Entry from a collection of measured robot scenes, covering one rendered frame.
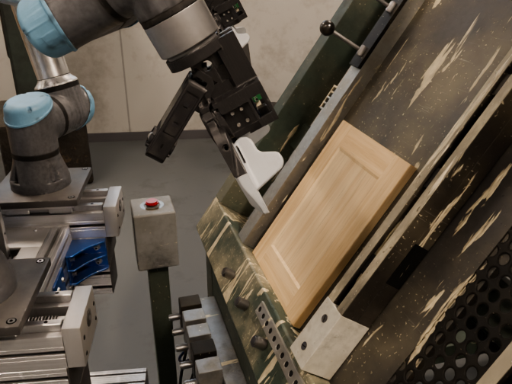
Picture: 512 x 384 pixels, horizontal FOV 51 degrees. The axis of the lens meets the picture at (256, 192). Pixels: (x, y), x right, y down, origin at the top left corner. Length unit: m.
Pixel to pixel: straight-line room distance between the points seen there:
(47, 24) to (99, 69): 4.31
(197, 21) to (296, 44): 4.33
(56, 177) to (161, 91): 3.53
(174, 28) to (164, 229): 1.01
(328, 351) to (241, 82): 0.55
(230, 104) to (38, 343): 0.62
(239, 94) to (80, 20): 0.19
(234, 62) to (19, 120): 0.87
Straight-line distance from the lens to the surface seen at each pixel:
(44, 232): 1.48
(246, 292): 1.28
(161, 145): 0.66
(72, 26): 0.64
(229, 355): 1.31
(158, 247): 1.58
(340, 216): 1.17
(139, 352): 2.50
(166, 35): 0.61
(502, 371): 0.75
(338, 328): 0.98
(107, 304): 2.81
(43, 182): 1.45
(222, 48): 0.63
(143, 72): 4.91
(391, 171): 1.11
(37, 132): 1.43
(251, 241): 1.42
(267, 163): 0.62
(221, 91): 0.64
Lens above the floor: 1.61
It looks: 24 degrees down
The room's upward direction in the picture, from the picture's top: straight up
